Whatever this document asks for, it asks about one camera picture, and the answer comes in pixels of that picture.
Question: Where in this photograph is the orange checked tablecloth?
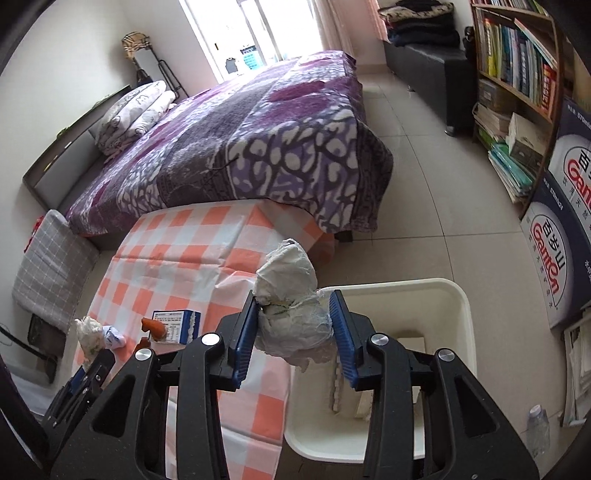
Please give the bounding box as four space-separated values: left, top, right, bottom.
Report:
71 202 335 480

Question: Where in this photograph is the blue white shipping box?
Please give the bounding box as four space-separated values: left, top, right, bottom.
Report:
547 95 591 217
519 173 591 330

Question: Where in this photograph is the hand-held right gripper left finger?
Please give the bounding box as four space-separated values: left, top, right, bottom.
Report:
48 291 259 480

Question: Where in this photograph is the small bluish paper scrap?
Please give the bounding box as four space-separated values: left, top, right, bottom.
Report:
102 325 126 352

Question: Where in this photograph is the dark wooden bed frame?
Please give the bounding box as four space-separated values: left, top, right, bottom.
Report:
22 84 134 252

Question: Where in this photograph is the row of books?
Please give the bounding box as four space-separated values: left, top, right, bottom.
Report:
473 0 559 199

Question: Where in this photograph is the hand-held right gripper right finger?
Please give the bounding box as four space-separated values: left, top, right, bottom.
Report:
329 290 541 480

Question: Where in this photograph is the bed with purple bedspread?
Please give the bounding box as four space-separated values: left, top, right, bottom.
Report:
65 50 394 234

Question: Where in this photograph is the cream plastic bin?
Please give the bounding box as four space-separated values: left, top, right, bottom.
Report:
284 278 478 462

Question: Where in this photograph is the small blue white box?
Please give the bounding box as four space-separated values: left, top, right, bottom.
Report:
152 310 202 346

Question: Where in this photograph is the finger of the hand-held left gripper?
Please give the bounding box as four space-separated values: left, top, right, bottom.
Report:
54 366 88 416
79 350 116 407

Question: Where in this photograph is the wooden bookshelf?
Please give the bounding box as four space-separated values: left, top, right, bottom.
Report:
468 0 566 208

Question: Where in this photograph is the pale curtain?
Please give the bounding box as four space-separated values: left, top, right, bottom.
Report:
314 0 384 42

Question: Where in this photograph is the grey checked cushion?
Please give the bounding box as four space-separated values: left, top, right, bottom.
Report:
11 210 100 333

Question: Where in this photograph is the black bench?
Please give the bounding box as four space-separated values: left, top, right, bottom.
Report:
384 39 476 134

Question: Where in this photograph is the plaid bag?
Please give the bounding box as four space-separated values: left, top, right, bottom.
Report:
122 32 153 58

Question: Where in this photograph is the folded white quilt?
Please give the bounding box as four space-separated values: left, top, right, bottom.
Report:
97 80 178 155

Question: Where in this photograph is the pale paper ball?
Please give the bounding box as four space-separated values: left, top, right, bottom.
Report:
252 239 335 372

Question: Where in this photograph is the white tissue wad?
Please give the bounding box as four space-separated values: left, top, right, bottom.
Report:
75 318 106 361

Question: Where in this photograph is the red cloth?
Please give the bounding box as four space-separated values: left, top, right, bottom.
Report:
24 216 47 252

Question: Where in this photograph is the red noodle cup with portrait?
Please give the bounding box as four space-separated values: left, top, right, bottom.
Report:
136 318 168 354

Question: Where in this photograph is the black coat rack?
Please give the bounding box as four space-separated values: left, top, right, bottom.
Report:
134 46 190 100

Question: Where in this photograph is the pile of dark clothes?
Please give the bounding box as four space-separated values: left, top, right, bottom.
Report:
379 0 462 47

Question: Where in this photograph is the clear water bottle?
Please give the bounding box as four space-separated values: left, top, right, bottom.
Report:
526 404 552 457

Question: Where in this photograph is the window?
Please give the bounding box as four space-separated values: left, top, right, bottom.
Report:
178 0 324 84

